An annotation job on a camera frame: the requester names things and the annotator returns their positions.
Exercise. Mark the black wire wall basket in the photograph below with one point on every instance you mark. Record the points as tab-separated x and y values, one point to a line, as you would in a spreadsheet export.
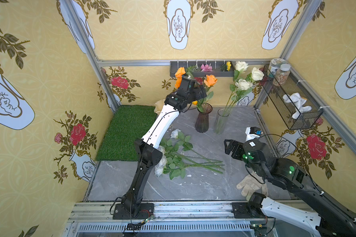
287	104

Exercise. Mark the beige work glove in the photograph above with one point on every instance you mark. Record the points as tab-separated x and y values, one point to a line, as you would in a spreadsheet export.
251	184

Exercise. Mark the orange marigold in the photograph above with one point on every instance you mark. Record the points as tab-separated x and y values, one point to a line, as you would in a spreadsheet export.
178	83

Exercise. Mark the white rose stem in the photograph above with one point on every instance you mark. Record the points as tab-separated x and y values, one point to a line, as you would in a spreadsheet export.
242	85

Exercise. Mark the grey wall planter tray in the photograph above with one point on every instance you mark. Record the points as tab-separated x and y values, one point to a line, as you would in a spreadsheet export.
219	67

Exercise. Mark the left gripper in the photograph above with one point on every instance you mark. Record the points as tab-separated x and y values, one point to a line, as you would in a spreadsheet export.
192	89

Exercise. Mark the cream ruffled vase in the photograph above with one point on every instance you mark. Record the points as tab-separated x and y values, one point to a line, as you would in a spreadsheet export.
159	106

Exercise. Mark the pink flower in tray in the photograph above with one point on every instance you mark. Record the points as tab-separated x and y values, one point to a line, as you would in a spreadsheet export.
206	68

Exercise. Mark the green artificial grass mat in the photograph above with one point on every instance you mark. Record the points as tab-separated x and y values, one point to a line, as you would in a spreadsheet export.
129	123

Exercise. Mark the glass jar with white lid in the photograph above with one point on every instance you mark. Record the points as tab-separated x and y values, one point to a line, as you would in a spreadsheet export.
274	65

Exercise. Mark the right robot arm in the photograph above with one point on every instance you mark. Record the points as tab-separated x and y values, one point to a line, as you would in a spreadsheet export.
328	218

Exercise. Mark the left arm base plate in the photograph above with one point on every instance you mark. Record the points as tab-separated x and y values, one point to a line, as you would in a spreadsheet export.
143	211

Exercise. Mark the orange rose stem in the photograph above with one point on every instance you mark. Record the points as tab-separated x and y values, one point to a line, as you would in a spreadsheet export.
209	83

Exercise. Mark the white cloth in basket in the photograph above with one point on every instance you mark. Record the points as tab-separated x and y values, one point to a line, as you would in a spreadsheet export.
298	103

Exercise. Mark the bottle with colourful beads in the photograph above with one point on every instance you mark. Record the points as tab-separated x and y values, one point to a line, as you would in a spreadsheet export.
282	74

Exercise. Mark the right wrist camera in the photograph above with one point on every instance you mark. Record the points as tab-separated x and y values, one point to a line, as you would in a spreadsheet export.
253	132

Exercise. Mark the orange rose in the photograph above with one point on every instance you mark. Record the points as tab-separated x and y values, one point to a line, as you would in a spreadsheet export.
180	72

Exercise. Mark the purple glass vase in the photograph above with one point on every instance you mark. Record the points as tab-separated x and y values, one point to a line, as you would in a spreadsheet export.
202	122

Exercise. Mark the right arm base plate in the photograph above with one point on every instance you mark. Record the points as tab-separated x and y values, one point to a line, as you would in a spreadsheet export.
246	210

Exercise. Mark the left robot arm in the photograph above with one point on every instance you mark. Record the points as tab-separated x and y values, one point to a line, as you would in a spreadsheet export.
146	148

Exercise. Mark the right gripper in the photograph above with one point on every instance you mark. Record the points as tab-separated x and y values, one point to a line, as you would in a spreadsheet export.
231	147

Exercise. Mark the yellow flower in tray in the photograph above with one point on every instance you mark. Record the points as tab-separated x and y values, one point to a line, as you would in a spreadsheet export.
228	65

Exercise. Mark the clear glass vase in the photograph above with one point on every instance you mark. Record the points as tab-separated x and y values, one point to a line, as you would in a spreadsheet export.
221	120

